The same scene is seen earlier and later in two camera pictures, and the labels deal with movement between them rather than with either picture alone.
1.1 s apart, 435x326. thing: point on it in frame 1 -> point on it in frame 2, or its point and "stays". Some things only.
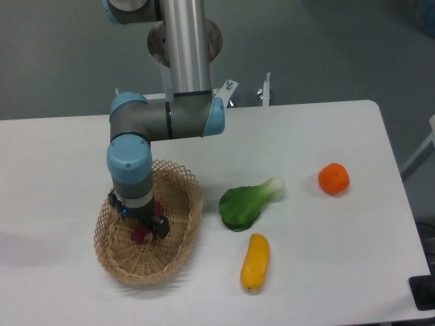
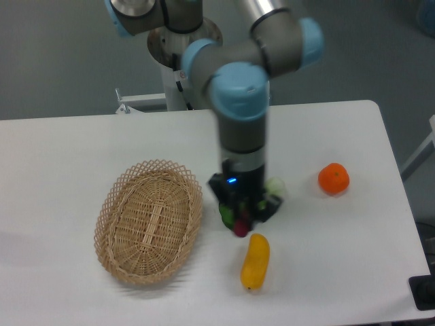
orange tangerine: (334, 178) stays
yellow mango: (255, 265) stays
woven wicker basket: (177, 191) stays
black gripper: (159, 224) -> (233, 186)
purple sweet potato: (139, 233) -> (240, 225)
